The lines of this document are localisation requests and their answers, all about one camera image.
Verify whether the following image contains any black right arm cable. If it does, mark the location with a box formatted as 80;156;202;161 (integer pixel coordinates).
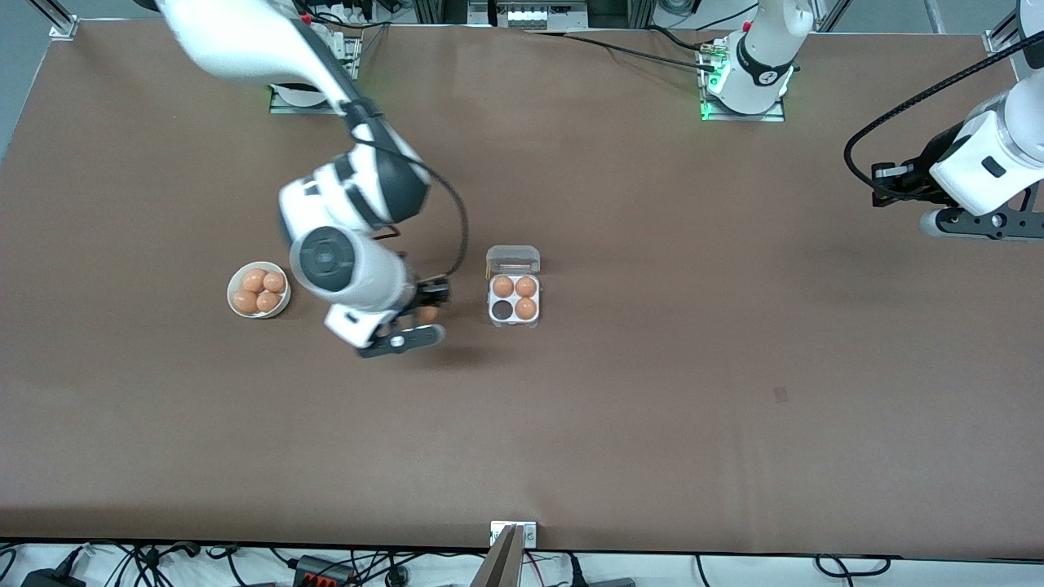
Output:
338;98;471;285

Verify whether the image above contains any white power strip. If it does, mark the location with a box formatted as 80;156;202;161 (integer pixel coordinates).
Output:
302;0;384;25

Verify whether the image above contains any black cable on table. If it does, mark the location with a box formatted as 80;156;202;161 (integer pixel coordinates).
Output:
522;29;706;73

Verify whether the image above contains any white round bowl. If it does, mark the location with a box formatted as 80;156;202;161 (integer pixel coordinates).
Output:
227;261;292;320

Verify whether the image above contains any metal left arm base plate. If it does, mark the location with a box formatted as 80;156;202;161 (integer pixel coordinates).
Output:
699;37;786;123

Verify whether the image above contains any metal table edge bracket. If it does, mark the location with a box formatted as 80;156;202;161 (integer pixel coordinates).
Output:
489;521;538;549

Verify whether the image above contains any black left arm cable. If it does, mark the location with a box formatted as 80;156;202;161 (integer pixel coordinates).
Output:
844;31;1044;201

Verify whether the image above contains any brown camera stand post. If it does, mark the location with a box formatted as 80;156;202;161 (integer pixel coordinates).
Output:
469;524;525;587

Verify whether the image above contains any black box with orange plugs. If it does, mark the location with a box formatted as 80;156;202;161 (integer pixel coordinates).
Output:
292;554;353;586

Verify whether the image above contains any clear plastic egg carton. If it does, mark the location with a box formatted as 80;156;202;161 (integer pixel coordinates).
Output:
486;245;542;329

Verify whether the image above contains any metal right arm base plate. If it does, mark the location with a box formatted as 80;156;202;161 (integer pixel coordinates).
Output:
269;29;364;115

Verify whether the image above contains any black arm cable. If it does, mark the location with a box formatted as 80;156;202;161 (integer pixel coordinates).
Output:
844;31;1044;201
338;98;471;285

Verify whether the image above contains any grey control box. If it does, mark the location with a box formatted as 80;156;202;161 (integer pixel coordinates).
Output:
467;0;590;31

